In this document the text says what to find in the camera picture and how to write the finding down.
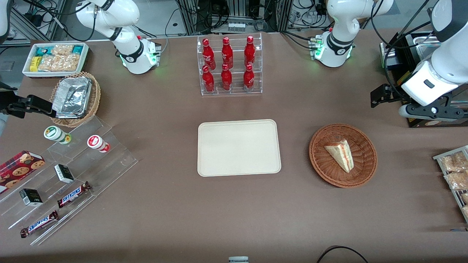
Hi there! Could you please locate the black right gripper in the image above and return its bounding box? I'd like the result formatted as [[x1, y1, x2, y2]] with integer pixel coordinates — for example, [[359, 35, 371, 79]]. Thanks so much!
[[0, 91, 56, 118]]

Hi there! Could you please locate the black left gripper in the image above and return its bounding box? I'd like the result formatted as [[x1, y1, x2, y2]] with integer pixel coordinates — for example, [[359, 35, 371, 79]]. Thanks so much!
[[370, 84, 408, 109]]

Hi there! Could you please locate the triangular sandwich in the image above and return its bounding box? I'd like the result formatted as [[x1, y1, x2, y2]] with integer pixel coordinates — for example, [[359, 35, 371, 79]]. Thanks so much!
[[324, 139, 355, 174]]

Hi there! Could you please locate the light brown wicker basket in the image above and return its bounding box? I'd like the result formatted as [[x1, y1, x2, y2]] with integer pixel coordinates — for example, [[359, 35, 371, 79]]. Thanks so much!
[[49, 72, 101, 128]]

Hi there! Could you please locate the dark brown wicker basket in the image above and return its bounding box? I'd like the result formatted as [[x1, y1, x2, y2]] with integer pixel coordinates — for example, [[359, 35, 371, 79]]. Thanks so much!
[[309, 123, 378, 188]]

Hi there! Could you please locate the cream plastic tray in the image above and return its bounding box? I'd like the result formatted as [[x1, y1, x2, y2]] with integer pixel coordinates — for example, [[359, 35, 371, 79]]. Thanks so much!
[[197, 119, 282, 178]]

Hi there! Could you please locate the green lid white cup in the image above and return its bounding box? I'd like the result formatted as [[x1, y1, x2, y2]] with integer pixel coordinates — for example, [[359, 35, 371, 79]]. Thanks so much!
[[44, 125, 72, 145]]

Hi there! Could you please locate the silver foil container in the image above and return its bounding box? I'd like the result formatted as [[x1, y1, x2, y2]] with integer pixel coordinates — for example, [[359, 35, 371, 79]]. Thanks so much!
[[52, 76, 93, 119]]

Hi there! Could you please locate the white rectangular snack bin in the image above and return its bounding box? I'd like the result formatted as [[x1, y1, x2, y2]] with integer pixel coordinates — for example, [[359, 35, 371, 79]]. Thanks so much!
[[22, 42, 90, 79]]

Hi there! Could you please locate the large clear cracker bag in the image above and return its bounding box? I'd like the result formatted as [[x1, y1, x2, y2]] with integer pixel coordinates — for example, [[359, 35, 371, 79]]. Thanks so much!
[[38, 54, 80, 72]]

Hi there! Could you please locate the black hot dog warmer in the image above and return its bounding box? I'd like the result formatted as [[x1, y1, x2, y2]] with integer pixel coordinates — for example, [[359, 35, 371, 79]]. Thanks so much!
[[379, 31, 468, 129]]

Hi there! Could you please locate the small clear cracker bag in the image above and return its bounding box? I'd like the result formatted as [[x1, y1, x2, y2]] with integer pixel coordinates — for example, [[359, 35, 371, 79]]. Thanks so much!
[[51, 44, 74, 56]]

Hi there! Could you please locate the red lid white cup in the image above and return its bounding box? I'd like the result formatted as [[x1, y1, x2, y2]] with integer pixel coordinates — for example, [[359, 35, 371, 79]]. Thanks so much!
[[87, 135, 110, 153]]

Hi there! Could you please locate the steel food pan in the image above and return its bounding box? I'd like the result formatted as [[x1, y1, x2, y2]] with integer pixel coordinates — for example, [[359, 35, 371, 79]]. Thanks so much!
[[397, 32, 441, 50]]

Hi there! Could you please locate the red cookie box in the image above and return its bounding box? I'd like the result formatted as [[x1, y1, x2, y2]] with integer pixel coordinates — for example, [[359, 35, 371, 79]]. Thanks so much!
[[0, 150, 46, 194]]

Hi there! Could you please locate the small black box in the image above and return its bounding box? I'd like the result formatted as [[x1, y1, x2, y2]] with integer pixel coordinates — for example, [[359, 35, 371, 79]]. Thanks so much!
[[54, 164, 75, 184], [19, 188, 44, 207]]

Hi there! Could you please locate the clear acrylic stepped display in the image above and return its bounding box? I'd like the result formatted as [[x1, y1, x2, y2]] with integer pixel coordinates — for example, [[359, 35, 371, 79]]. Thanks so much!
[[0, 116, 139, 246]]

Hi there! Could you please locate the brown snickers bar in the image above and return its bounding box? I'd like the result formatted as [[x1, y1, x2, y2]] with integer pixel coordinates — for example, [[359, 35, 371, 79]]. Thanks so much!
[[20, 210, 59, 239], [57, 181, 92, 209]]

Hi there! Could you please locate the red cola bottle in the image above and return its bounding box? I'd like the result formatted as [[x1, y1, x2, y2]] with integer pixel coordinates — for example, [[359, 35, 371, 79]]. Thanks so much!
[[202, 65, 216, 93], [202, 38, 216, 70], [220, 63, 233, 91], [244, 35, 256, 66], [221, 37, 234, 69], [243, 64, 255, 92]]

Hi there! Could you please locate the clear acrylic bottle rack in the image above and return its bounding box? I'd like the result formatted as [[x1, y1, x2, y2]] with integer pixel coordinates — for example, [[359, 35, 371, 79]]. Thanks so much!
[[197, 33, 263, 96]]

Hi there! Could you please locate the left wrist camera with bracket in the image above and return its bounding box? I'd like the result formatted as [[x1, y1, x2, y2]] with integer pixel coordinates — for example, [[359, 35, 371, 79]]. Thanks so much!
[[398, 103, 466, 122]]

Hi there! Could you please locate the aluminium profile frame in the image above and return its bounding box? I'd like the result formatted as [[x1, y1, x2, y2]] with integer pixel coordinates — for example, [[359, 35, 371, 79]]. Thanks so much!
[[8, 0, 67, 41]]

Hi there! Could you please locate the black looped cable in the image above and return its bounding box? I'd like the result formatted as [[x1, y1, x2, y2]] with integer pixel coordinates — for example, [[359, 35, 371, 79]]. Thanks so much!
[[316, 245, 370, 263]]

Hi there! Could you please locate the aluminium frame rack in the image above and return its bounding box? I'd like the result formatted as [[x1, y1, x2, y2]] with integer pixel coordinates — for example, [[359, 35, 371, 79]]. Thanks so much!
[[175, 0, 294, 35]]

